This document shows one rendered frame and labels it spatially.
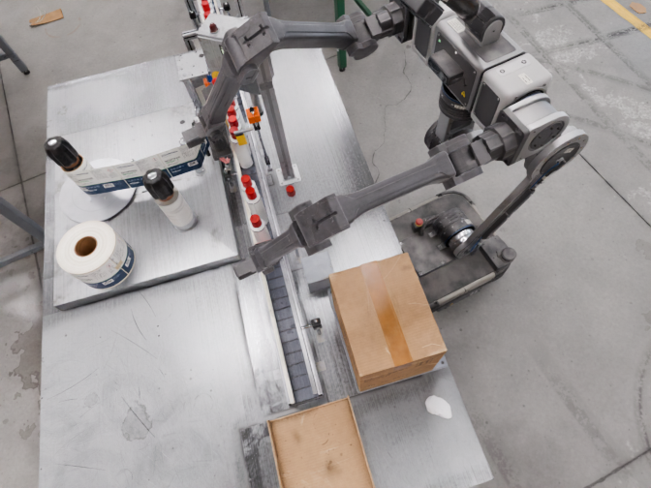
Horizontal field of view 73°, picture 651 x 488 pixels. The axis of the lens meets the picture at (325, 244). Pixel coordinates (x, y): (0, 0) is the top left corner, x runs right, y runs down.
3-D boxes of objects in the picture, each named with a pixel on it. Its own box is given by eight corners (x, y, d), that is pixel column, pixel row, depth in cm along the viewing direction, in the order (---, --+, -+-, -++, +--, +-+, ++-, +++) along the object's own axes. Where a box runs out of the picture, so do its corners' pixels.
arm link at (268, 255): (338, 242, 93) (317, 196, 93) (317, 252, 90) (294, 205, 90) (275, 272, 131) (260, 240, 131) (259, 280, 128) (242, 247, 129)
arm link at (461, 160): (497, 157, 99) (487, 136, 99) (459, 174, 97) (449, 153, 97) (479, 167, 108) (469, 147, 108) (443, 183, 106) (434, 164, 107)
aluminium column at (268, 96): (281, 171, 179) (242, 26, 119) (292, 168, 179) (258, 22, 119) (284, 180, 177) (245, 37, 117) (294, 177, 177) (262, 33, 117)
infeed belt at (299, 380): (213, 57, 210) (210, 50, 207) (230, 53, 211) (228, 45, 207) (294, 406, 137) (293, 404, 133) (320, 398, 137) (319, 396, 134)
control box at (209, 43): (228, 65, 143) (209, 12, 126) (275, 75, 140) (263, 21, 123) (214, 86, 139) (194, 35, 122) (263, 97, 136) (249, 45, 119)
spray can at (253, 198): (254, 216, 164) (240, 186, 146) (267, 213, 164) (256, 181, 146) (257, 228, 162) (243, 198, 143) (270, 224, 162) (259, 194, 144)
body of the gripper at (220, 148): (214, 162, 151) (207, 148, 144) (209, 139, 155) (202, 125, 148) (232, 157, 151) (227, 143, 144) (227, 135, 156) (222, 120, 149)
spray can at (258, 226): (258, 242, 159) (245, 213, 141) (271, 238, 159) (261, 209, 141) (261, 254, 157) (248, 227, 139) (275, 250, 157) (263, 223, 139)
